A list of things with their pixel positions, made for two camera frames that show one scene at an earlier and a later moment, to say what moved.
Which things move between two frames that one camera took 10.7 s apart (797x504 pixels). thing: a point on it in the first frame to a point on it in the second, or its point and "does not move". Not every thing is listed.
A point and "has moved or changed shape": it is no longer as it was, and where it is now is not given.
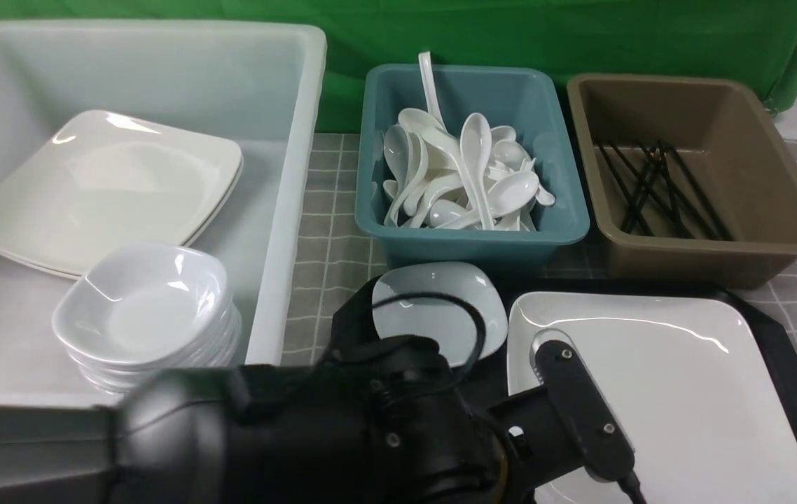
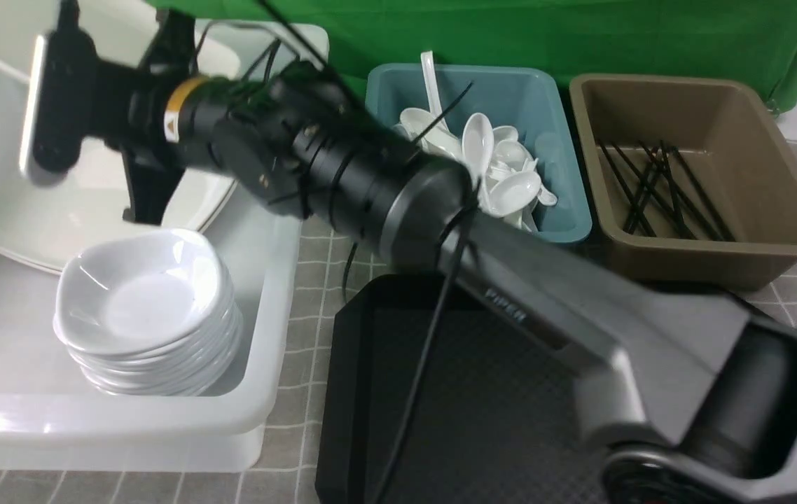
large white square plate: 690,384 has moved or changed shape
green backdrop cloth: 781,40 does not move
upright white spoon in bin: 431,95 does not move
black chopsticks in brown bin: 655,176 does not move
